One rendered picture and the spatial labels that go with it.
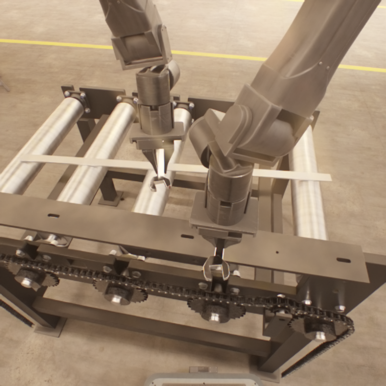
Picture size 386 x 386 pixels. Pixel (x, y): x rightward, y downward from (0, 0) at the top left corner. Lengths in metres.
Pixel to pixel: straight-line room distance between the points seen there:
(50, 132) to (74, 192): 0.43
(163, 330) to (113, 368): 0.45
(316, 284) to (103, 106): 1.38
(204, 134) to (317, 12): 0.19
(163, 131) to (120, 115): 0.95
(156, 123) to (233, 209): 0.22
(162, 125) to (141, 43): 0.14
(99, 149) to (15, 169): 0.34
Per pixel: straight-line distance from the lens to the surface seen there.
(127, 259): 0.93
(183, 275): 0.86
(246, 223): 0.44
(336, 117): 3.40
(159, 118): 0.53
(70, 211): 0.75
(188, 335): 1.42
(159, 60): 0.51
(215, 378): 1.47
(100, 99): 1.71
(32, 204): 0.80
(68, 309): 1.57
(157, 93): 0.51
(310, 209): 1.10
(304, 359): 1.36
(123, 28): 0.48
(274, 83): 0.32
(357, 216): 2.46
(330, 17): 0.32
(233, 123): 0.32
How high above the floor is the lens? 1.71
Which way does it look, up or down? 49 degrees down
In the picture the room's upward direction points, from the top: straight up
